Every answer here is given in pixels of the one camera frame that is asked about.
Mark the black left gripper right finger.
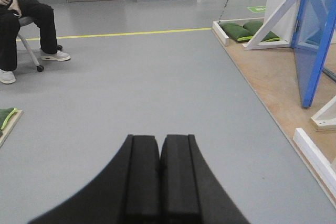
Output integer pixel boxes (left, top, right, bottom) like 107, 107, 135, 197
160, 135, 249, 223

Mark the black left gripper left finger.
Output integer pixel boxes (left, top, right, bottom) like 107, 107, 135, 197
31, 135, 160, 223

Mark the blue door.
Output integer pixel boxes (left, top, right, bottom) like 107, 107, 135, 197
292, 0, 335, 108

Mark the small plywood board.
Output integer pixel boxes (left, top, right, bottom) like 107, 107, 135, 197
0, 110, 24, 147

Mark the white beam near front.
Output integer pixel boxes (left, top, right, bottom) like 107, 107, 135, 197
293, 128, 335, 207

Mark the green sandbag on board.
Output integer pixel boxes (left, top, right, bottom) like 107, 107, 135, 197
1, 108, 18, 136

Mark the plywood base platform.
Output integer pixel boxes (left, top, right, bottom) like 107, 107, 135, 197
211, 18, 336, 206

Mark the white wooden edge beam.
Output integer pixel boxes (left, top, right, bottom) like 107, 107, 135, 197
212, 21, 230, 47

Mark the green sandbag left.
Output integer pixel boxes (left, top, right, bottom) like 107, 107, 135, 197
219, 23, 253, 42

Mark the green sandbag right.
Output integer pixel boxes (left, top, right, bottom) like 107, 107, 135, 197
243, 21, 280, 43

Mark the grey wheeled chair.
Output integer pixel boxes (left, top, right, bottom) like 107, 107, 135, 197
16, 16, 63, 72

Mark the seated person in black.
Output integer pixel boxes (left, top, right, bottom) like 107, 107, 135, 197
0, 0, 71, 84

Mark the white wooden foot bracket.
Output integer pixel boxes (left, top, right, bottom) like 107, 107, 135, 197
310, 97, 336, 131

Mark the white wooden door frame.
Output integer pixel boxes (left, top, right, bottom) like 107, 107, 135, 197
243, 0, 301, 50

